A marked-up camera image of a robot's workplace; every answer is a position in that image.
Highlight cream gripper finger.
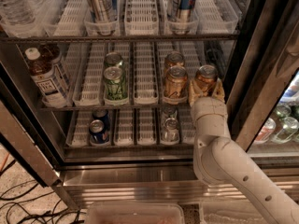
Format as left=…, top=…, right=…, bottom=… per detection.
left=212, top=78, right=225, bottom=103
left=189, top=79, right=204, bottom=106

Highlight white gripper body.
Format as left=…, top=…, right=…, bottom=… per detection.
left=191, top=97, right=228, bottom=132

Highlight orange can lane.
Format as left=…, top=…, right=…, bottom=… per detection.
left=193, top=64, right=218, bottom=96

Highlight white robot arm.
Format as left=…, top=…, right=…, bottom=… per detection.
left=189, top=79, right=299, bottom=224

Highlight orange can front middle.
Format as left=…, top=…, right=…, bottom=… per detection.
left=164, top=65, right=188, bottom=99

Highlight orange can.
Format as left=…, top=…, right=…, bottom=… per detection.
left=164, top=50, right=185, bottom=75
left=164, top=65, right=188, bottom=99

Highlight silver can rear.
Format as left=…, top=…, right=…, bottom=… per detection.
left=162, top=106, right=178, bottom=122

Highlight silver can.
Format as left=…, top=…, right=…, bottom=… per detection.
left=162, top=106, right=178, bottom=122
left=162, top=118, right=179, bottom=142

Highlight orange can rear middle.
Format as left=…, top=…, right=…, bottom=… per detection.
left=164, top=50, right=185, bottom=75

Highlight silver can front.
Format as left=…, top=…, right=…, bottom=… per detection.
left=162, top=118, right=179, bottom=142

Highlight red white can neighbouring fridge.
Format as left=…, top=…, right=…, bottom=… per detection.
left=255, top=118, right=276, bottom=142

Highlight silver can neighbouring fridge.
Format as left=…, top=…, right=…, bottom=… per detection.
left=271, top=117, right=299, bottom=144

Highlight green can front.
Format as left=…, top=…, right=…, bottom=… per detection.
left=104, top=66, right=128, bottom=101

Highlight blue can rear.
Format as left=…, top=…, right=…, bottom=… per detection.
left=93, top=109, right=110, bottom=130

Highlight blue can front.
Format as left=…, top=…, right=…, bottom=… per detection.
left=89, top=119, right=109, bottom=144

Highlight tall can top left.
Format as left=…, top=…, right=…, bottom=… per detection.
left=87, top=0, right=118, bottom=23

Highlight open fridge glass door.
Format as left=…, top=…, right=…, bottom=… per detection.
left=0, top=64, right=79, bottom=210

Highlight clear plastic bin right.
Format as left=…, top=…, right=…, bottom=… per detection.
left=199, top=200, right=267, bottom=224

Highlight clear plastic bin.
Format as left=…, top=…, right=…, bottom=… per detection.
left=84, top=202, right=185, bottom=224
left=199, top=200, right=267, bottom=224

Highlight clear plastic bin left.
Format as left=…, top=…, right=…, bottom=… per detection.
left=84, top=202, right=185, bottom=224

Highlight rear tea bottle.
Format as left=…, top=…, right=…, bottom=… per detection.
left=40, top=44, right=70, bottom=91

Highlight tea bottle white label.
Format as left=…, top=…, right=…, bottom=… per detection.
left=25, top=48, right=67, bottom=107

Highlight clear water bottle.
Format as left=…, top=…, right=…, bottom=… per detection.
left=0, top=0, right=35, bottom=25

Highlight top wire shelf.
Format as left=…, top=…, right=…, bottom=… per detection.
left=0, top=33, right=239, bottom=44

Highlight wire shelf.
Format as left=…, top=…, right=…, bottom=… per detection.
left=40, top=103, right=190, bottom=111
left=0, top=33, right=239, bottom=44

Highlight middle wire shelf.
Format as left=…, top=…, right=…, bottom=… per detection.
left=40, top=103, right=190, bottom=111

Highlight black floor cables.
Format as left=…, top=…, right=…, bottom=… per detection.
left=0, top=159, right=86, bottom=224

